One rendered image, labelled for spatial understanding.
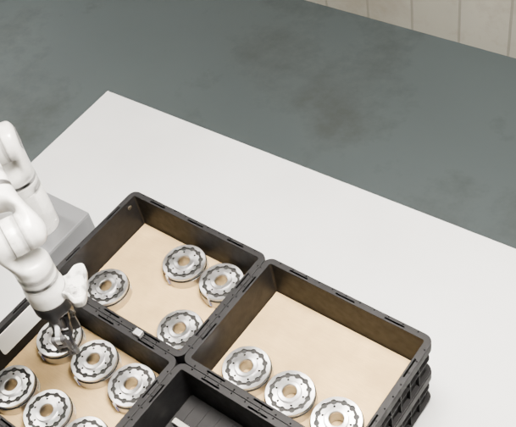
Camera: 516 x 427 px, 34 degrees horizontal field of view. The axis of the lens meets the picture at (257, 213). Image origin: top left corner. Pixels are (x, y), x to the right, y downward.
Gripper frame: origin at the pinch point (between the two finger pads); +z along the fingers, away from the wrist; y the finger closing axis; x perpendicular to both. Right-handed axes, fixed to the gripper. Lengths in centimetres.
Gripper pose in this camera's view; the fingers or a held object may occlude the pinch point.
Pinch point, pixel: (73, 335)
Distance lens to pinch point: 172.5
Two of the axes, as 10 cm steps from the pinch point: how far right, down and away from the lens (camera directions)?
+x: 9.8, -2.0, -0.3
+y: 1.3, 7.3, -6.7
